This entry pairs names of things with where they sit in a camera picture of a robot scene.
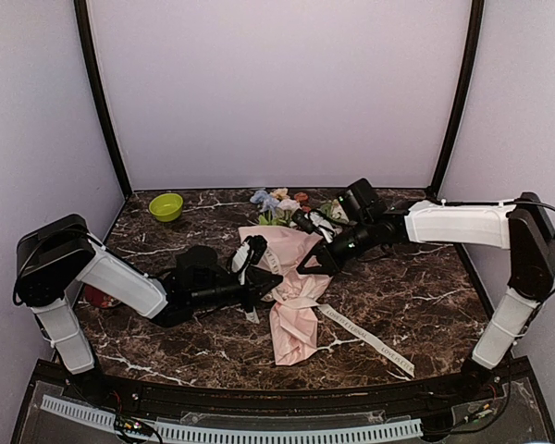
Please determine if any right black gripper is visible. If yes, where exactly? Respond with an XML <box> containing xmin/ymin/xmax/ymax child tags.
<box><xmin>297</xmin><ymin>218</ymin><xmax>376</xmax><ymax>278</ymax></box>

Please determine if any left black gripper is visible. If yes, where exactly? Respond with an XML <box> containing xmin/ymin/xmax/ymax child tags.
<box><xmin>190</xmin><ymin>269</ymin><xmax>283</xmax><ymax>314</ymax></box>

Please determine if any pink wrapping paper sheet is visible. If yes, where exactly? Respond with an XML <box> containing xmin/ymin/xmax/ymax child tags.
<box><xmin>238</xmin><ymin>226</ymin><xmax>331</xmax><ymax>366</ymax></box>

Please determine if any white rose stem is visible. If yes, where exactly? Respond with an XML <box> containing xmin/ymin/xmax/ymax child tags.
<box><xmin>258</xmin><ymin>197</ymin><xmax>301</xmax><ymax>227</ymax></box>
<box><xmin>319</xmin><ymin>199</ymin><xmax>349</xmax><ymax>224</ymax></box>

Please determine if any blue flower stem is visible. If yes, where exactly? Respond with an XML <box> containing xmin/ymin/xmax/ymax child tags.
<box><xmin>250</xmin><ymin>190</ymin><xmax>279</xmax><ymax>213</ymax></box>

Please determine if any peach and orange flower stem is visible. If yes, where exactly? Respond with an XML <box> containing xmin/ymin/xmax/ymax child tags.
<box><xmin>270</xmin><ymin>188</ymin><xmax>309</xmax><ymax>205</ymax></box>

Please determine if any beige printed ribbon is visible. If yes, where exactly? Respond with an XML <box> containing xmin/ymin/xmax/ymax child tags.
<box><xmin>259</xmin><ymin>250</ymin><xmax>415</xmax><ymax>376</ymax></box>

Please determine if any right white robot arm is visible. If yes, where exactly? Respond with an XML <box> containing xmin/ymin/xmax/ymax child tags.
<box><xmin>295</xmin><ymin>191</ymin><xmax>555</xmax><ymax>401</ymax></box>

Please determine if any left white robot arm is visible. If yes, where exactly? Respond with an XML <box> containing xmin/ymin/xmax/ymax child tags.
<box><xmin>13</xmin><ymin>214</ymin><xmax>283</xmax><ymax>403</ymax></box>

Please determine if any green plastic bowl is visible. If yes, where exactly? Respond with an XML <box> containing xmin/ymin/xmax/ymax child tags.
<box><xmin>148</xmin><ymin>192</ymin><xmax>183</xmax><ymax>222</ymax></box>

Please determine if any red embroidered pouch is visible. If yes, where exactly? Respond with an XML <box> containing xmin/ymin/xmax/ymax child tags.
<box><xmin>83</xmin><ymin>285</ymin><xmax>121</xmax><ymax>310</ymax></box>

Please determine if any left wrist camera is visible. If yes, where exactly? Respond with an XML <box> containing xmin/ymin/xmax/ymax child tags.
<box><xmin>175</xmin><ymin>234</ymin><xmax>268</xmax><ymax>286</ymax></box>

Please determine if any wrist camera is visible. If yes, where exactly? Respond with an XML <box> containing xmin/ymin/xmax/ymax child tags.
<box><xmin>175</xmin><ymin>234</ymin><xmax>268</xmax><ymax>286</ymax></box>
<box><xmin>290</xmin><ymin>178</ymin><xmax>388</xmax><ymax>241</ymax></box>

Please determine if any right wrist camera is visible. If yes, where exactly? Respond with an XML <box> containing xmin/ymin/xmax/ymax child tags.
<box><xmin>290</xmin><ymin>178</ymin><xmax>388</xmax><ymax>241</ymax></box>

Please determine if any grey slotted cable duct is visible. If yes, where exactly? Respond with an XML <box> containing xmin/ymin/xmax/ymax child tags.
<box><xmin>40</xmin><ymin>395</ymin><xmax>423</xmax><ymax>443</ymax></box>

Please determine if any right black frame post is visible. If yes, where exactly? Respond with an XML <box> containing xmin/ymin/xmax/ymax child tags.
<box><xmin>426</xmin><ymin>0</ymin><xmax>485</xmax><ymax>197</ymax></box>

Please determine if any black frame post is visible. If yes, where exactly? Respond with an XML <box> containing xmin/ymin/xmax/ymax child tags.
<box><xmin>426</xmin><ymin>0</ymin><xmax>485</xmax><ymax>197</ymax></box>
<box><xmin>73</xmin><ymin>0</ymin><xmax>133</xmax><ymax>200</ymax></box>

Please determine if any left black frame post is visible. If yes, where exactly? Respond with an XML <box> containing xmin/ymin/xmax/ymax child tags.
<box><xmin>73</xmin><ymin>0</ymin><xmax>133</xmax><ymax>200</ymax></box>

